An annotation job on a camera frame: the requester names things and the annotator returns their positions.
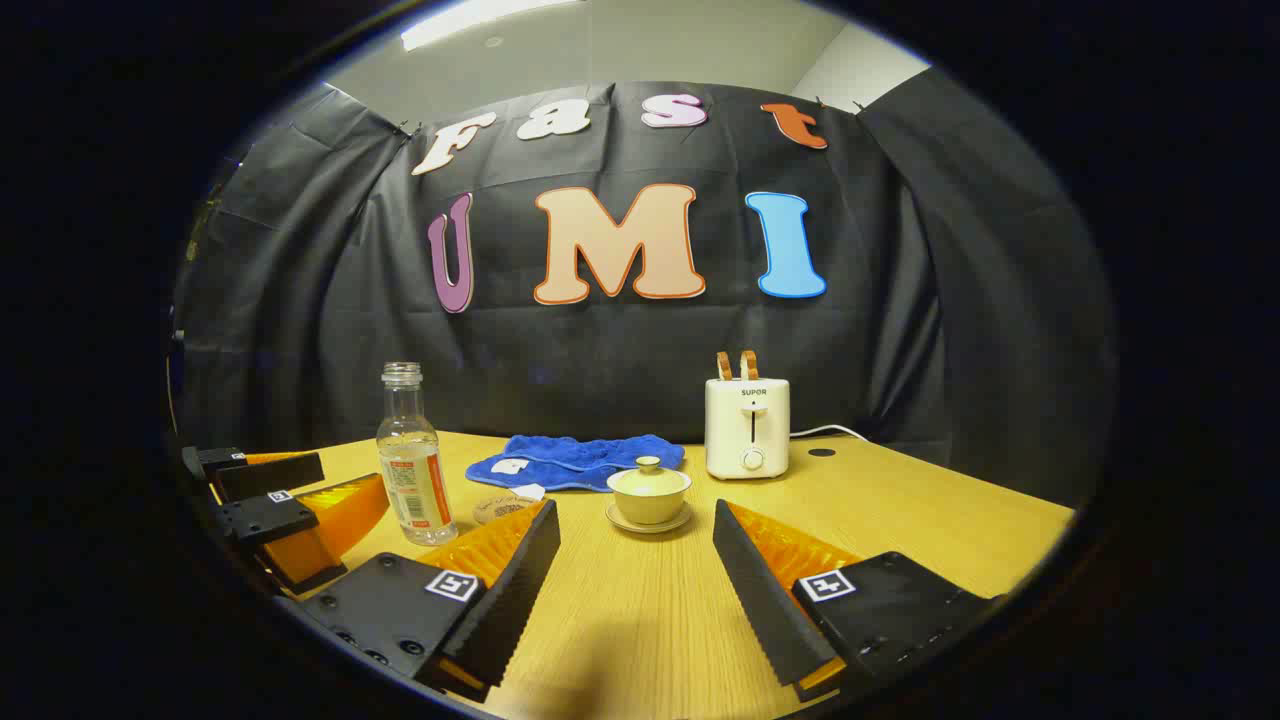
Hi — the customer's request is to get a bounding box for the round wooden coaster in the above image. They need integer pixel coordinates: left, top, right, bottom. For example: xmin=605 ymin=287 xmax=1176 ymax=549
xmin=472 ymin=493 xmax=541 ymax=526

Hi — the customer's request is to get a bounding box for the cream toaster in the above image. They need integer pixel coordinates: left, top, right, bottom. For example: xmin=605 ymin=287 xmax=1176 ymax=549
xmin=704 ymin=377 xmax=791 ymax=481

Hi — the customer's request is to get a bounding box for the cream ceramic teacup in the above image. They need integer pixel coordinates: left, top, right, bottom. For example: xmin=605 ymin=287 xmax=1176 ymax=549
xmin=607 ymin=470 xmax=692 ymax=526

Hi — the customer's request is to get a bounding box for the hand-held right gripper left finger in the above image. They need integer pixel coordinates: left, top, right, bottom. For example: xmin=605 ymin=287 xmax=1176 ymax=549
xmin=275 ymin=498 xmax=561 ymax=703

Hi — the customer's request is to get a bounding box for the clear plastic water bottle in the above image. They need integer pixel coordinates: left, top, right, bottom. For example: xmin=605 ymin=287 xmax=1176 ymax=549
xmin=376 ymin=362 xmax=459 ymax=547

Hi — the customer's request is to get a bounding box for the black backdrop cloth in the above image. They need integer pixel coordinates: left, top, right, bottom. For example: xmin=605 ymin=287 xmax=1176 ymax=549
xmin=172 ymin=80 xmax=1116 ymax=511

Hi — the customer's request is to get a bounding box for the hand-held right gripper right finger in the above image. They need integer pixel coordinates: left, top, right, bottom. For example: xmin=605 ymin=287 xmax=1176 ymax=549
xmin=712 ymin=498 xmax=1001 ymax=703

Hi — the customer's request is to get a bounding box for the cream teacup lid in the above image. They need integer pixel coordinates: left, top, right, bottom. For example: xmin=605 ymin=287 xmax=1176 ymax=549
xmin=615 ymin=456 xmax=686 ymax=498

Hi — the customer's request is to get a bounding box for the cream ceramic saucer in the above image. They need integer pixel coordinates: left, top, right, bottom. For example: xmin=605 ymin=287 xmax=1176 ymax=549
xmin=605 ymin=503 xmax=693 ymax=535

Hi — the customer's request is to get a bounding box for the blue towel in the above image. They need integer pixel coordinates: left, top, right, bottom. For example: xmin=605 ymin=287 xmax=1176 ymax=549
xmin=466 ymin=434 xmax=686 ymax=501

